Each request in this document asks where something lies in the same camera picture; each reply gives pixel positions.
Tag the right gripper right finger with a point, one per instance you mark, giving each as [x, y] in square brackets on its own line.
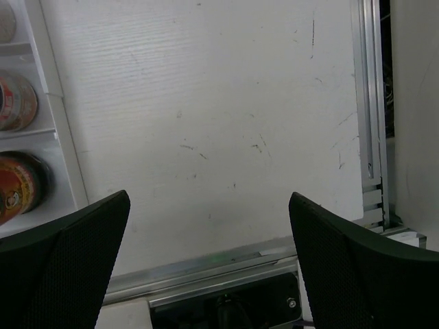
[356, 278]

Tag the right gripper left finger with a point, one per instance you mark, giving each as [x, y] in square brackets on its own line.
[56, 275]

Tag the red-lid chili sauce jar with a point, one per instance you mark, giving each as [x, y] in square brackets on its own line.
[26, 182]

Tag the short white-lid jar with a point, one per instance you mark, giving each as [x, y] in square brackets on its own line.
[19, 102]

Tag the tall silver-capped shaker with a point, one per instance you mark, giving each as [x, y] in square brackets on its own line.
[7, 22]

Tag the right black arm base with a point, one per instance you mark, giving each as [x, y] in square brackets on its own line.
[264, 303]

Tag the white divided organizer tray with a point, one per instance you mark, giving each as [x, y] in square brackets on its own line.
[48, 136]

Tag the aluminium right rail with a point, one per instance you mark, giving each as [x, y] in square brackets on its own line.
[378, 215]

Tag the aluminium rail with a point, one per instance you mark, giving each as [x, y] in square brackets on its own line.
[378, 215]
[236, 260]

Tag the aluminium front rail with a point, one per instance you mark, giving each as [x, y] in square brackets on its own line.
[236, 260]

